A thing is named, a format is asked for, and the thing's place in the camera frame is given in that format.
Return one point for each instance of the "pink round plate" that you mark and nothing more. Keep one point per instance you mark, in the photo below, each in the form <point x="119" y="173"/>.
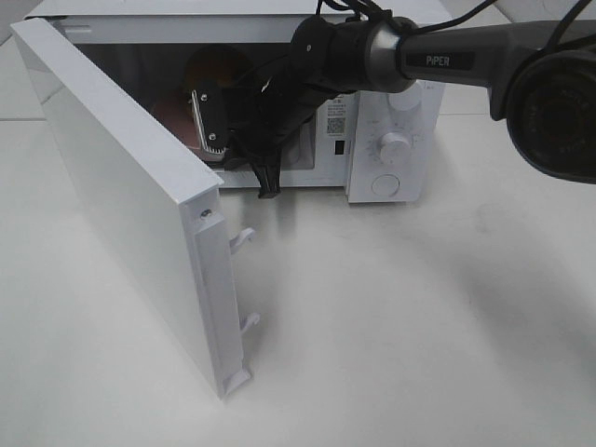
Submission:
<point x="173" y="112"/>

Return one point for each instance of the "white microwave oven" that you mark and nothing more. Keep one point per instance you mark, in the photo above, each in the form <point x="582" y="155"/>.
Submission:
<point x="144" y="45"/>

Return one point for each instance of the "white microwave knob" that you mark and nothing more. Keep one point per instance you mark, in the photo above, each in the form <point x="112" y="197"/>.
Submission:
<point x="394" y="149"/>
<point x="406" y="100"/>

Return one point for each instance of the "burger with lettuce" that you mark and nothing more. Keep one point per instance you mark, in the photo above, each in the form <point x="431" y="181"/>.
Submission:
<point x="221" y="63"/>

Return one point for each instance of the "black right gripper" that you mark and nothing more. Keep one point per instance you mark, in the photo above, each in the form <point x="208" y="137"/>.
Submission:
<point x="270" y="114"/>

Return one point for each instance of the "round white door button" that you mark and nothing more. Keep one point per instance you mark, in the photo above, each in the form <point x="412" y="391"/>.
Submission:
<point x="386" y="185"/>

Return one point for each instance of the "white microwave door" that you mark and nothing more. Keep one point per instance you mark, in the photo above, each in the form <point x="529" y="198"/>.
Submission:
<point x="155" y="205"/>

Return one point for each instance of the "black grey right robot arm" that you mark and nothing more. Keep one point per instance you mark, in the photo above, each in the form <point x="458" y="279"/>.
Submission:
<point x="540" y="76"/>

